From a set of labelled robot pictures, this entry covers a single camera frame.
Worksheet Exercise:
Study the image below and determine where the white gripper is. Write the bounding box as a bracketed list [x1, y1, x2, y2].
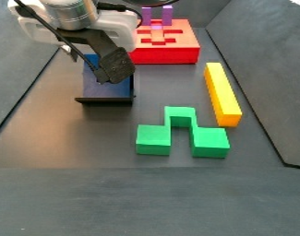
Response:
[9, 0, 137, 52]

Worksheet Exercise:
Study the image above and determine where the blue U-shaped block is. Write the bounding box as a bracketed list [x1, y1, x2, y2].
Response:
[82, 53, 135, 99]

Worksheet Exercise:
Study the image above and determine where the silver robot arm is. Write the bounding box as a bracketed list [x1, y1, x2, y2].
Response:
[9, 0, 137, 52]

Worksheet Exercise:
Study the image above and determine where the black angle fixture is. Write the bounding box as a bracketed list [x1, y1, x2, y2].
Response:
[74, 72, 137, 107]

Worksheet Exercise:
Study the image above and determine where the red puzzle base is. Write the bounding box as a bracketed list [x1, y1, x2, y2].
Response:
[131, 19, 200, 65]

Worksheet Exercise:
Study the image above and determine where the purple U-shaped block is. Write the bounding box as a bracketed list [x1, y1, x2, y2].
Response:
[140, 5, 173, 30]

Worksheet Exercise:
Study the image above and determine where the yellow long bar block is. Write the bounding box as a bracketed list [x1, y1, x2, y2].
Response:
[204, 63, 243, 127]

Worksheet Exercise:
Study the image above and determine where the green zigzag block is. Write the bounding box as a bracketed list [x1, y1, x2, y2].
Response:
[135, 106, 231, 159]

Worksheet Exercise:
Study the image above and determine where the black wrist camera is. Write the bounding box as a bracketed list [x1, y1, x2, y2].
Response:
[57, 29, 135, 84]

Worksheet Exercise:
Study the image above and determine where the black camera cable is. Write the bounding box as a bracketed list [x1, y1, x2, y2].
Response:
[13, 0, 113, 84]

